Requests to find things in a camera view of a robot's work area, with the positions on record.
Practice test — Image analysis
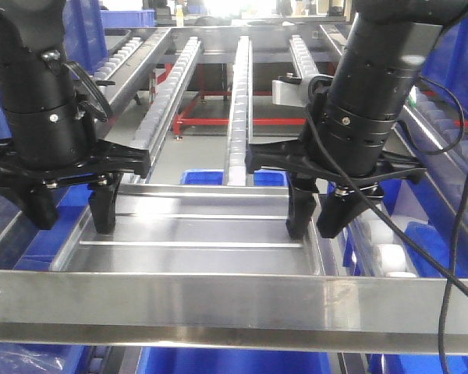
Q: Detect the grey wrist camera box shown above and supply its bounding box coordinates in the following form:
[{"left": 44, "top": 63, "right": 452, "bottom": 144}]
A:
[{"left": 272, "top": 75, "right": 319, "bottom": 108}]

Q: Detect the blue bin lower front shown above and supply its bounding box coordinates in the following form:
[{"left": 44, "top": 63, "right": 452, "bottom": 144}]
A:
[{"left": 137, "top": 348, "right": 331, "bottom": 373}]

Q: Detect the blue bin lower shelf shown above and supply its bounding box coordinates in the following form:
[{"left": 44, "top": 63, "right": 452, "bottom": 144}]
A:
[
  {"left": 180, "top": 168, "right": 224, "bottom": 185},
  {"left": 253, "top": 169, "right": 288, "bottom": 187}
]

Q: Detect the red metal floor frame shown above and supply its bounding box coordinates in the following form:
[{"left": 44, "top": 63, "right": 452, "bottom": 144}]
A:
[{"left": 172, "top": 91, "right": 304, "bottom": 136}]

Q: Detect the white roller track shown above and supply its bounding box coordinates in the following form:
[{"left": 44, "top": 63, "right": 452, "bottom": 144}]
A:
[
  {"left": 349, "top": 210, "right": 417, "bottom": 278},
  {"left": 289, "top": 34, "right": 320, "bottom": 78},
  {"left": 223, "top": 36, "right": 252, "bottom": 186},
  {"left": 122, "top": 37, "right": 202, "bottom": 184}
]

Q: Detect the blue background crate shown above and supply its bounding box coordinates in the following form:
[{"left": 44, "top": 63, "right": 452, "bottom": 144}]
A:
[{"left": 101, "top": 9, "right": 157, "bottom": 28}]

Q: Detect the silver ribbed metal tray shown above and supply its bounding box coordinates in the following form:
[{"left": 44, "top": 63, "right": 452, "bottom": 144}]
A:
[{"left": 51, "top": 184, "right": 323, "bottom": 275}]

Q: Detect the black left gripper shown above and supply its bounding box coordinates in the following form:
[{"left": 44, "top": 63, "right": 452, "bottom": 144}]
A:
[{"left": 0, "top": 139, "right": 151, "bottom": 234}]

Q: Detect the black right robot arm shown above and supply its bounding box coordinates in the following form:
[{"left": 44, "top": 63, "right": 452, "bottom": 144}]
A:
[{"left": 246, "top": 1, "right": 468, "bottom": 239}]

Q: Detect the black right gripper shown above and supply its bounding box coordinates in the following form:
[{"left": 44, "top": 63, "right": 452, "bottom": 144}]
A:
[{"left": 246, "top": 139, "right": 426, "bottom": 239}]

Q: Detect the white roller track right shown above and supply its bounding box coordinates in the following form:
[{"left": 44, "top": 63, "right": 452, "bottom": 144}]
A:
[{"left": 349, "top": 210, "right": 417, "bottom": 278}]

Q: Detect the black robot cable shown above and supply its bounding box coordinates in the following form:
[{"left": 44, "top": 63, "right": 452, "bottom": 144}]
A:
[{"left": 303, "top": 73, "right": 468, "bottom": 374}]

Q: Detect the steel rack front beam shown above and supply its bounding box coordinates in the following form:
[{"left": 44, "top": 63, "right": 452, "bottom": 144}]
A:
[{"left": 0, "top": 270, "right": 445, "bottom": 354}]

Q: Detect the large blue plastic crate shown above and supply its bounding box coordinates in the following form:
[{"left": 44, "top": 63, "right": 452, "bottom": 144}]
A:
[{"left": 423, "top": 16, "right": 468, "bottom": 118}]

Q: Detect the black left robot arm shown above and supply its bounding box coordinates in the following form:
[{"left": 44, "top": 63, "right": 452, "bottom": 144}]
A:
[{"left": 0, "top": 1, "right": 151, "bottom": 234}]

